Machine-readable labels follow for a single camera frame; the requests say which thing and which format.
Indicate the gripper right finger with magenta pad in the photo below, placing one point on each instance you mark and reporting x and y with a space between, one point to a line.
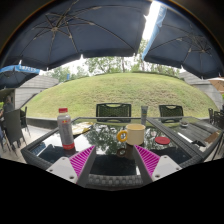
153 167

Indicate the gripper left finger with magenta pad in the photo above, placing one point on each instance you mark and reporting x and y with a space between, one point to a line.
76 168

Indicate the glass-top wicker table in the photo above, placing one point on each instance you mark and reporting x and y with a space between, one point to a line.
114 167

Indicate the yellow item on table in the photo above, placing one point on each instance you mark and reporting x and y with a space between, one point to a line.
81 127

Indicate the clear bottle with red cap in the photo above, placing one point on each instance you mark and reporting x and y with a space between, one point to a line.
65 129

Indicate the small bowl on right table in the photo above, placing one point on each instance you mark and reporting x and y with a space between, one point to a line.
184 124

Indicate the grey tube on table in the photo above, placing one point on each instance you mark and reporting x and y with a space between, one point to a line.
144 110

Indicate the dark wicker chair right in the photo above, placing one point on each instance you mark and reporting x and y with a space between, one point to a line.
171 113

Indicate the dark wicker chair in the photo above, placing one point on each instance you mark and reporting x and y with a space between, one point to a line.
171 113
107 112

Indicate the dark wicker chair centre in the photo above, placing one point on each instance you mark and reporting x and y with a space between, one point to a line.
107 112

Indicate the dark chair far left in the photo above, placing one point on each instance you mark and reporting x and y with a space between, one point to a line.
13 128

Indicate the dark chair far right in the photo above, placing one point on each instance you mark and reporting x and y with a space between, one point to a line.
216 118

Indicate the blue umbrella far left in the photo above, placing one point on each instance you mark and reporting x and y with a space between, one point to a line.
14 76

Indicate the navy umbrella right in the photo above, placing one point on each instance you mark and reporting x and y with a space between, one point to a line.
177 42

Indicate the large navy umbrella left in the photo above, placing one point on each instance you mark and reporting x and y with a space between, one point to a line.
67 30

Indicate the cream mug with yellow handle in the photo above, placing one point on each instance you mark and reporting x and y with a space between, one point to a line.
133 134

